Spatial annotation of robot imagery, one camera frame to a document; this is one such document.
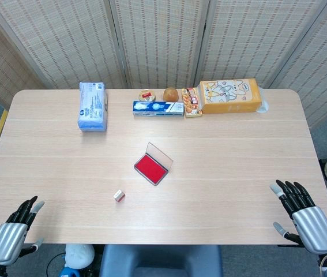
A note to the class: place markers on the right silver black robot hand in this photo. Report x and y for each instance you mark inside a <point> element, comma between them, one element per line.
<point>314,228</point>

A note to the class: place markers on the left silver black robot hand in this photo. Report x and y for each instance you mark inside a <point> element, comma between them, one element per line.
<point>6,239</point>

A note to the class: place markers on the white and red stamp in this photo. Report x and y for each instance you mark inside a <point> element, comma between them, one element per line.
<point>119,196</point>

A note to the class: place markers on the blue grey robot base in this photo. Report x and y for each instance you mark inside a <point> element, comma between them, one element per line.
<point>160,262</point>

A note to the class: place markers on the blue robot part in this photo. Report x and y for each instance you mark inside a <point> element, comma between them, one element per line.
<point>68,272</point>

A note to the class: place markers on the white rounded robot cover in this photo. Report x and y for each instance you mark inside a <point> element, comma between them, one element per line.
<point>78,256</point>

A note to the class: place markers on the yellow cartoon tissue pack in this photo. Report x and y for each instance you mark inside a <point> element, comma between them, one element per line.
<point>229,98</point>

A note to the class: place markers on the blue tissue pack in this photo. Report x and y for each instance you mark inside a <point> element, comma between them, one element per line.
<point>92,106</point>

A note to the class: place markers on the red ink pad clear lid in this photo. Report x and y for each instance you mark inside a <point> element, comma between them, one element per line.
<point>150,168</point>

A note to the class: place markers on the yellow snack box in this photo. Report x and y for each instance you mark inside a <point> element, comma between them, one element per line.
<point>191,108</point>

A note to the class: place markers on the round orange bread bun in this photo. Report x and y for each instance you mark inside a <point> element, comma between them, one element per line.
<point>170,94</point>

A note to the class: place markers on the blue white toothpaste box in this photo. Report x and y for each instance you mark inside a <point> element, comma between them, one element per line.
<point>157,108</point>

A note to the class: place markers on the round yellow tin red label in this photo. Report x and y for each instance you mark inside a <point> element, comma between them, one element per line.
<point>146,95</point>

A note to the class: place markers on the woven folding screen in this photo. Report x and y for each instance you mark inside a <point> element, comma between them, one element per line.
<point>163,43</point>

